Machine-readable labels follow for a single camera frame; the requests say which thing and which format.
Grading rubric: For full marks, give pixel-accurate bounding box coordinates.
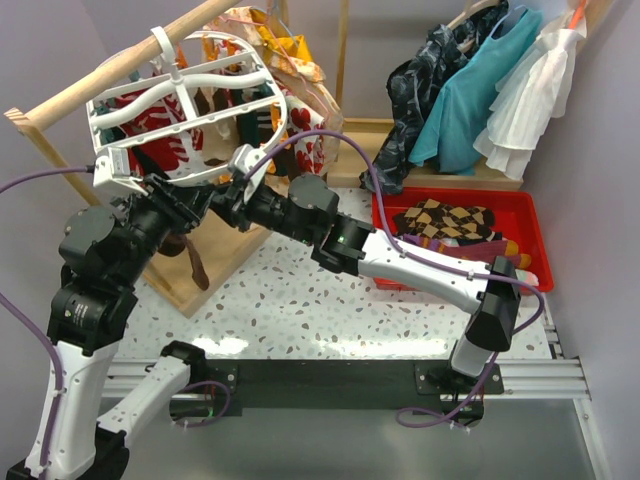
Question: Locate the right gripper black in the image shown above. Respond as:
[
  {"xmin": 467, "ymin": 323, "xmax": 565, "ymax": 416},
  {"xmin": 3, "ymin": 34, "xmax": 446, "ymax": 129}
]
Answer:
[{"xmin": 208, "ymin": 181, "xmax": 315, "ymax": 247}]

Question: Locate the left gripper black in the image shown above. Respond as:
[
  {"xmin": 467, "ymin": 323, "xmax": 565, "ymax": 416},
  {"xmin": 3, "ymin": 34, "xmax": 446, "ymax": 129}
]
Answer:
[{"xmin": 115, "ymin": 169, "xmax": 217, "ymax": 284}]

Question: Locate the brown sock grey cuff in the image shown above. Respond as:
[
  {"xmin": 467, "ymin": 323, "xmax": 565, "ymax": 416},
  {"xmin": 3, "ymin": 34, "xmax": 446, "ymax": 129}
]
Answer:
[
  {"xmin": 183, "ymin": 236, "xmax": 210, "ymax": 291},
  {"xmin": 158, "ymin": 234, "xmax": 187, "ymax": 258}
]

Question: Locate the white round clip hanger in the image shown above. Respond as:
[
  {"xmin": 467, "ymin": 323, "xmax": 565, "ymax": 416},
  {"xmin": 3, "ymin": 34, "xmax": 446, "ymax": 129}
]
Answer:
[{"xmin": 86, "ymin": 27, "xmax": 287, "ymax": 156}]

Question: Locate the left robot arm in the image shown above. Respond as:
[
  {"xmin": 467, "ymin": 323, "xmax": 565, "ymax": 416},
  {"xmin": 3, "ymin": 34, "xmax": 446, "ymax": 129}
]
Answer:
[{"xmin": 6, "ymin": 175, "xmax": 215, "ymax": 479}]

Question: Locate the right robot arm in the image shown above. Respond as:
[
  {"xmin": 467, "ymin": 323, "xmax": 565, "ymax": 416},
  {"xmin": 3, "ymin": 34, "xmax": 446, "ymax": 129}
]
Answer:
[{"xmin": 211, "ymin": 174, "xmax": 521, "ymax": 393}]

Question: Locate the red white striped sock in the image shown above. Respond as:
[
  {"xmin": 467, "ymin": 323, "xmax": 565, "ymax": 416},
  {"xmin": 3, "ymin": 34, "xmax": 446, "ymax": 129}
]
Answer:
[{"xmin": 117, "ymin": 89, "xmax": 206, "ymax": 174}]

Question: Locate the wooden clothes rack left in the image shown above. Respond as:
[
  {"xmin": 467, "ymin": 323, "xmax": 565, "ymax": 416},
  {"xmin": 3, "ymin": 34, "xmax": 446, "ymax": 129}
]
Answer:
[{"xmin": 4, "ymin": 1, "xmax": 289, "ymax": 318}]

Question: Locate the wooden clothes rack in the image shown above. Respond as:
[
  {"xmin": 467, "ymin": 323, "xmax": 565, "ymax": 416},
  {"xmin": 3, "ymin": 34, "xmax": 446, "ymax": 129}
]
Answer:
[
  {"xmin": 4, "ymin": 1, "xmax": 289, "ymax": 318},
  {"xmin": 325, "ymin": 0, "xmax": 619, "ymax": 191}
]

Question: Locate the dark green sock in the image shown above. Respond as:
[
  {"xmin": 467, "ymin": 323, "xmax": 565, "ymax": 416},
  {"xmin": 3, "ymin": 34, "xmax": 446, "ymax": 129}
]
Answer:
[{"xmin": 232, "ymin": 89, "xmax": 267, "ymax": 148}]

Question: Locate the brown striped hanging sock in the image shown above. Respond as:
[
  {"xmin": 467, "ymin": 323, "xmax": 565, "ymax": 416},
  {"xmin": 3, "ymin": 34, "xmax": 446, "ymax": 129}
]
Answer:
[{"xmin": 256, "ymin": 105, "xmax": 300, "ymax": 181}]

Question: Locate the wooden clothes rack right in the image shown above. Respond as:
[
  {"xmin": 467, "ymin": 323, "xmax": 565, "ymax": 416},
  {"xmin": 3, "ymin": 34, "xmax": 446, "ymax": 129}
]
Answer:
[{"xmin": 325, "ymin": 0, "xmax": 619, "ymax": 191}]

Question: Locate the floral cream garment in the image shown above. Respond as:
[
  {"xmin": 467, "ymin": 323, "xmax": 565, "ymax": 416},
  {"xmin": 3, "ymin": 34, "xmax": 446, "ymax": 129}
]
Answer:
[{"xmin": 201, "ymin": 6, "xmax": 344, "ymax": 176}]

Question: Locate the brown argyle sock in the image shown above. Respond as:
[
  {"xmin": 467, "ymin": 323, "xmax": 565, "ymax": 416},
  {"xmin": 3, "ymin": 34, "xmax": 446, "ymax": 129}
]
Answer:
[{"xmin": 393, "ymin": 198, "xmax": 502, "ymax": 242}]

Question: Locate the purple striped sock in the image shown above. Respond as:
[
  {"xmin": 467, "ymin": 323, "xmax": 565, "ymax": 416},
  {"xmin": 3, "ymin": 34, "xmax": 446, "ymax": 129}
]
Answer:
[{"xmin": 400, "ymin": 234, "xmax": 460, "ymax": 258}]

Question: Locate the dark patterned garment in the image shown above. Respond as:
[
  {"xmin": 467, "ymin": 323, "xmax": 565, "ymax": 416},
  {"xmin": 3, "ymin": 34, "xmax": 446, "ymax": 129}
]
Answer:
[{"xmin": 359, "ymin": 1, "xmax": 509, "ymax": 195}]

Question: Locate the teal dress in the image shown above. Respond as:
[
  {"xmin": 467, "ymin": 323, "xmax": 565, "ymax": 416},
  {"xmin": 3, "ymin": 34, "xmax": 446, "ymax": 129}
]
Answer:
[{"xmin": 408, "ymin": 6, "xmax": 543, "ymax": 175}]

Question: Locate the red plastic tray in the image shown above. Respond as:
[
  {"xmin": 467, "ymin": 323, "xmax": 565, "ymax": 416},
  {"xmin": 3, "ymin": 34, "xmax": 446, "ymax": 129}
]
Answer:
[{"xmin": 383, "ymin": 187, "xmax": 554, "ymax": 293}]

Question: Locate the white pleated dress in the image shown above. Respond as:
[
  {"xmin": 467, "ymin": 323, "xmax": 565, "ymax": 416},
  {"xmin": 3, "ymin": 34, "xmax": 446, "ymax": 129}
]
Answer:
[{"xmin": 473, "ymin": 10, "xmax": 587, "ymax": 181}]

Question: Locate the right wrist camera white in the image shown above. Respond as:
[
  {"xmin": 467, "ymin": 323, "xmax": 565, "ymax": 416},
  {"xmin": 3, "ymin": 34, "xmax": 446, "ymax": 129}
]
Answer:
[{"xmin": 228, "ymin": 144, "xmax": 268, "ymax": 203}]

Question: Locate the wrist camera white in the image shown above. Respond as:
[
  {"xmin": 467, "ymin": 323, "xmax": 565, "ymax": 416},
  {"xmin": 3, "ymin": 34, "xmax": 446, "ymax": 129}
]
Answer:
[
  {"xmin": 228, "ymin": 144, "xmax": 268, "ymax": 203},
  {"xmin": 93, "ymin": 147, "xmax": 147, "ymax": 197}
]

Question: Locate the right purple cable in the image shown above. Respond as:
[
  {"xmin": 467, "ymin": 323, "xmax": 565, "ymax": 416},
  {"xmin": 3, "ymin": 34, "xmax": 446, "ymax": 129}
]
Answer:
[{"xmin": 247, "ymin": 130, "xmax": 545, "ymax": 429}]

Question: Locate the purple cable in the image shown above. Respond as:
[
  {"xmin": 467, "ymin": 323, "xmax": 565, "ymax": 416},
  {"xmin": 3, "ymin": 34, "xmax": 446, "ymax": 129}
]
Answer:
[
  {"xmin": 247, "ymin": 130, "xmax": 545, "ymax": 429},
  {"xmin": 0, "ymin": 167, "xmax": 99, "ymax": 480}
]

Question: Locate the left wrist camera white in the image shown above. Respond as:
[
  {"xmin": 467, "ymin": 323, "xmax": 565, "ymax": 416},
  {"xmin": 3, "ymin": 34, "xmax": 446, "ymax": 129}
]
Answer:
[{"xmin": 93, "ymin": 147, "xmax": 147, "ymax": 197}]

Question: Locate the black mounting rail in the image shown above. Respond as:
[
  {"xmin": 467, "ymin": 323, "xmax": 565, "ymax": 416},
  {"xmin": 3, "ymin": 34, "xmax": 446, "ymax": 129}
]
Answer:
[{"xmin": 169, "ymin": 360, "xmax": 477, "ymax": 420}]

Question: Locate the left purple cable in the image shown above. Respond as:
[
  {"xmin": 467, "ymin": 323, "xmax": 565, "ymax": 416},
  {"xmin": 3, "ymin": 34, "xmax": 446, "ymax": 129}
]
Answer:
[{"xmin": 0, "ymin": 167, "xmax": 99, "ymax": 480}]

